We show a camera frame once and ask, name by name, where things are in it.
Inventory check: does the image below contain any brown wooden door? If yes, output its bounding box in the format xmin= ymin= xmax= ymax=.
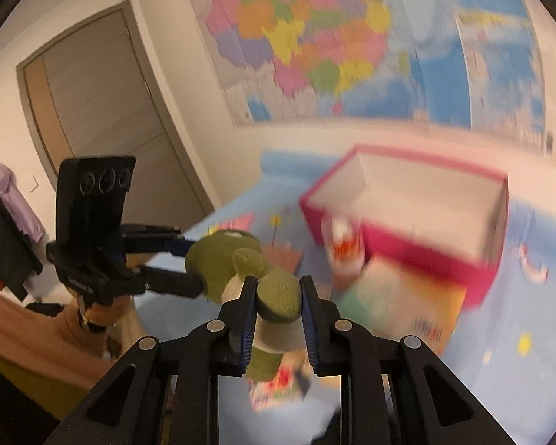
xmin=16 ymin=0 xmax=223 ymax=223

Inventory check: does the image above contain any dark hanging garment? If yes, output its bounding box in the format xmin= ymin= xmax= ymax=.
xmin=0 ymin=181 xmax=42 ymax=302

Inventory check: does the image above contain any green plush toy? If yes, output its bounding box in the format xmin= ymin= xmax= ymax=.
xmin=185 ymin=229 xmax=304 ymax=381

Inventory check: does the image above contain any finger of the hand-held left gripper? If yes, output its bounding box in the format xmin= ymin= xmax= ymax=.
xmin=120 ymin=225 xmax=196 ymax=257
xmin=136 ymin=264 xmax=205 ymax=300

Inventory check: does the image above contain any person's left forearm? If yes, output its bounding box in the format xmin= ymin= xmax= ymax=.
xmin=0 ymin=287 xmax=112 ymax=390

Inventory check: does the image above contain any colourful country map poster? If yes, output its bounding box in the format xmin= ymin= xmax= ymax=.
xmin=190 ymin=0 xmax=473 ymax=128

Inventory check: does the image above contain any blue printed bedsheet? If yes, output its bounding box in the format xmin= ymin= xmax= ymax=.
xmin=134 ymin=148 xmax=556 ymax=445

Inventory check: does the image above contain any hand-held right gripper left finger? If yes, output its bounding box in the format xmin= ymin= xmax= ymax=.
xmin=44 ymin=276 xmax=260 ymax=445

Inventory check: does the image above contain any large pastel tissue pack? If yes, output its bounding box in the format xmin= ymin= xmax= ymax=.
xmin=338 ymin=255 xmax=469 ymax=357

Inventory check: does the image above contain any blue world map poster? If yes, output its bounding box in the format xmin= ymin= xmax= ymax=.
xmin=454 ymin=0 xmax=547 ymax=149

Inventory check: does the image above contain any pink cardboard box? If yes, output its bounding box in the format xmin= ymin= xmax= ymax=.
xmin=299 ymin=145 xmax=510 ymax=309

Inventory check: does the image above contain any white pump bottle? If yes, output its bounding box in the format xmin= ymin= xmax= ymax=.
xmin=322 ymin=215 xmax=367 ymax=283

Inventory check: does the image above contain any purple hanging garment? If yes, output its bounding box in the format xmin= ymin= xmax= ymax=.
xmin=0 ymin=160 xmax=44 ymax=242

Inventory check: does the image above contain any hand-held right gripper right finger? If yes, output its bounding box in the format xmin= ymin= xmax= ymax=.
xmin=300 ymin=276 xmax=508 ymax=445

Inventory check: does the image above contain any person's left hand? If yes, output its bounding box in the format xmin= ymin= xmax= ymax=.
xmin=64 ymin=287 xmax=135 ymax=348

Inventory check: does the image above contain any small pink floral tissue pack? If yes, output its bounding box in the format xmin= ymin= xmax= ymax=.
xmin=248 ymin=357 xmax=316 ymax=413

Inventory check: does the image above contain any person's mustard yellow vest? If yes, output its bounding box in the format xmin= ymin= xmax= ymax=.
xmin=0 ymin=352 xmax=107 ymax=429

